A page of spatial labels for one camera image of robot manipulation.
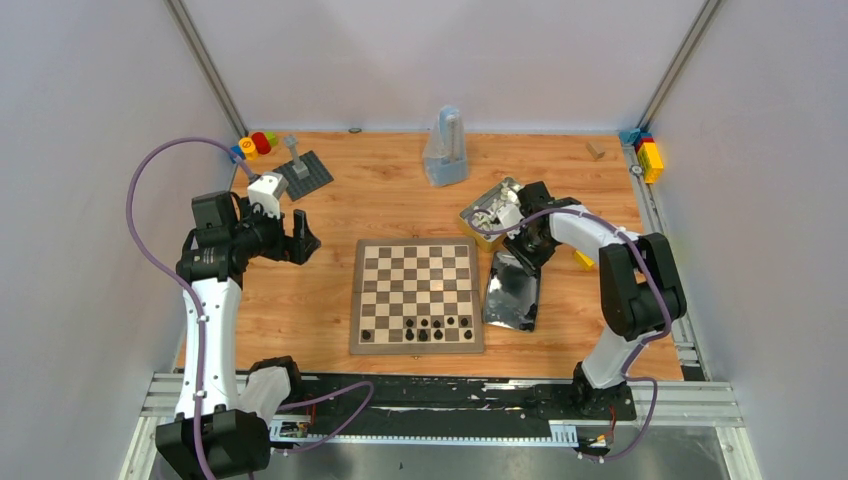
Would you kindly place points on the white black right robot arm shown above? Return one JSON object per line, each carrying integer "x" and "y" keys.
{"x": 640, "y": 289}

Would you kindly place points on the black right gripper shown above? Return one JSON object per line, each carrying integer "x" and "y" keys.
{"x": 513, "y": 243}

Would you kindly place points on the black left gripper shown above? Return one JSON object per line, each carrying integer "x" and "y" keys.
{"x": 287, "y": 238}

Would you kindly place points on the stacked colourful blocks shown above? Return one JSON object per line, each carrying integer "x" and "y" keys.
{"x": 647, "y": 153}

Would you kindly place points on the gold tin with white pieces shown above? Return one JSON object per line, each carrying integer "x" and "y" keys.
{"x": 477, "y": 220}

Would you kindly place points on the red round toy block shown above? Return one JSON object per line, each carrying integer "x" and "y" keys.
{"x": 261, "y": 142}

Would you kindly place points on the small wooden block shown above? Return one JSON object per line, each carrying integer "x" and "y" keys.
{"x": 596, "y": 150}

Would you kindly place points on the blue toy block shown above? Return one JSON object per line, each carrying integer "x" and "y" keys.
{"x": 236, "y": 149}

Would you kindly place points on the wooden chess board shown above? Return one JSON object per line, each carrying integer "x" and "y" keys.
{"x": 432, "y": 278}

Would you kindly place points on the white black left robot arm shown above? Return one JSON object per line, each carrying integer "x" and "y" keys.
{"x": 220, "y": 430}

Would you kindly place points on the blue metronome in plastic bag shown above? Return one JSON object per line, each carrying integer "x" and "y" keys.
{"x": 444, "y": 156}

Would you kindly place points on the silver tin lid black pieces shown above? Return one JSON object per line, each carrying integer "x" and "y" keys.
{"x": 512, "y": 296}

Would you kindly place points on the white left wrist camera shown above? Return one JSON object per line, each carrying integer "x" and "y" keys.
{"x": 265, "y": 193}

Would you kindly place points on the dark grey lego plate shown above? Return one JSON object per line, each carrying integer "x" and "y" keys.
{"x": 305, "y": 173}

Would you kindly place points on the yellow round toy block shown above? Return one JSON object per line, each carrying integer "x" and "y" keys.
{"x": 248, "y": 149}

